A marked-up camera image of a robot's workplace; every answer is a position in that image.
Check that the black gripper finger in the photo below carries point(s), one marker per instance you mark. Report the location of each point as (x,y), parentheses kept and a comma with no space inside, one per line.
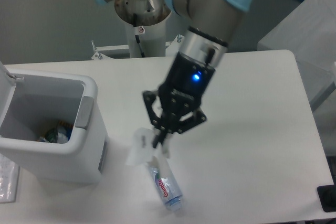
(196,118)
(159,123)

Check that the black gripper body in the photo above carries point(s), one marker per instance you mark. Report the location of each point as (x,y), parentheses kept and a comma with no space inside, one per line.
(182,90)

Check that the white plastic wrapper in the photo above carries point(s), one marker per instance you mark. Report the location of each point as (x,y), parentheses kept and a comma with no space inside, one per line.
(142,150)

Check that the clear plastic water bottle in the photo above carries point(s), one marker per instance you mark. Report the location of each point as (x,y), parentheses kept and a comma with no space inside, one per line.
(166,187)

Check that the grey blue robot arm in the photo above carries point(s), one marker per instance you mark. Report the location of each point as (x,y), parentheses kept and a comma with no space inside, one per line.
(212,25)

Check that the trash pile inside can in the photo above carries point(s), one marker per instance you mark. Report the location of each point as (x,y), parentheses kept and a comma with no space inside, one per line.
(60,134)

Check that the white trash can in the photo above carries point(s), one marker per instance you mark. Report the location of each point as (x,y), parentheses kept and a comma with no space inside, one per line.
(32,102)

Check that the grey cabinet at right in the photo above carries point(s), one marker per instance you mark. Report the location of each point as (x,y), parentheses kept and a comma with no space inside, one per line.
(309,33)

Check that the black device at edge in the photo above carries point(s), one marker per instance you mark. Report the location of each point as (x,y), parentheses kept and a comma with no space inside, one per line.
(327,197)

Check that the paper sheet in sleeve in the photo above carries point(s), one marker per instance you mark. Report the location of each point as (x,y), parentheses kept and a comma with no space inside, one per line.
(9,180)

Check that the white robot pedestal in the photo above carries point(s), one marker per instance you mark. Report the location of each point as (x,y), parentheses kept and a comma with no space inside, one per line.
(145,26)

